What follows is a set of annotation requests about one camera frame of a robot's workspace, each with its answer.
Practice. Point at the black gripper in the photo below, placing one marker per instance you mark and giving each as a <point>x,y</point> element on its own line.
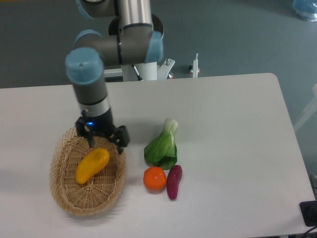
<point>102,126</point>

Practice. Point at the yellow mango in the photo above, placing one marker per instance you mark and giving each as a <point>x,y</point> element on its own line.
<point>91,164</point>

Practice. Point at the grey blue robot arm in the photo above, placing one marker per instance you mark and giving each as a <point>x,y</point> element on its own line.
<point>136,42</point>

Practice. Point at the woven wicker basket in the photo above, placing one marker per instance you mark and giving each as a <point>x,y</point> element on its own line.
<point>100,191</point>

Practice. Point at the green bok choy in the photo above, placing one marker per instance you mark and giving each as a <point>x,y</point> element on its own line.
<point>162,151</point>

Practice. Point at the orange fruit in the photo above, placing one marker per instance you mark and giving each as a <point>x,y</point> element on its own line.
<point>154,178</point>

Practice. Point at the purple sweet potato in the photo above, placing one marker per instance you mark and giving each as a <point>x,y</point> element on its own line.
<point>173,180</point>

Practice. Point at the black device at edge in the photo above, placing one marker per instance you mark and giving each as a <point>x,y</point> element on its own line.
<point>309,212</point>

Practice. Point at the blue plastic bag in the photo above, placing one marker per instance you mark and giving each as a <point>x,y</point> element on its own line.
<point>306,9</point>

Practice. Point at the white table leg frame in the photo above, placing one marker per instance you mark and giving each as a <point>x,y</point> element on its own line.
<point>307,112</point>

